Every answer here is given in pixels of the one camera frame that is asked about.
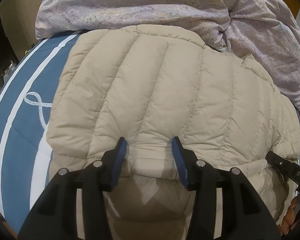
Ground beige quilted puffer jacket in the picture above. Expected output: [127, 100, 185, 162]
[47, 25, 300, 239]

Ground person's right hand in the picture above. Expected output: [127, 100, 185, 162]
[279, 197, 299, 236]

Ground blue white striped bedsheet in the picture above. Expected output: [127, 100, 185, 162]
[0, 31, 81, 232]

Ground cluttered bedside table items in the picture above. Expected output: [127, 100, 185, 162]
[0, 42, 38, 100]

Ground lilac floral duvet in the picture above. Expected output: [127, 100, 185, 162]
[35, 0, 300, 109]

